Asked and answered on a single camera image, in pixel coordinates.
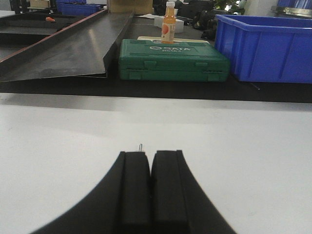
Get large blue plastic bin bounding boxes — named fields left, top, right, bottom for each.
left=214, top=15, right=312, bottom=84

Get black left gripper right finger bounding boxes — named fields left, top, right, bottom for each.
left=151, top=150, right=235, bottom=234

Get black metal conveyor divider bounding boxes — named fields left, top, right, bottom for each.
left=0, top=10, right=134, bottom=82

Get orange juice bottle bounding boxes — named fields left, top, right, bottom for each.
left=161, top=1, right=176, bottom=44

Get blue crate far left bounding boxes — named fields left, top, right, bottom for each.
left=57, top=3, right=102, bottom=17

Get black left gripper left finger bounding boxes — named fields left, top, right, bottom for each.
left=35, top=152, right=152, bottom=234

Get white foam block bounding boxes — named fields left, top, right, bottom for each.
left=154, top=16, right=184, bottom=33

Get orange handled tool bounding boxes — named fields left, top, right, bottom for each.
left=45, top=17, right=56, bottom=22

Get green SATA tool case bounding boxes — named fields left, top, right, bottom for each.
left=118, top=39, right=230, bottom=82

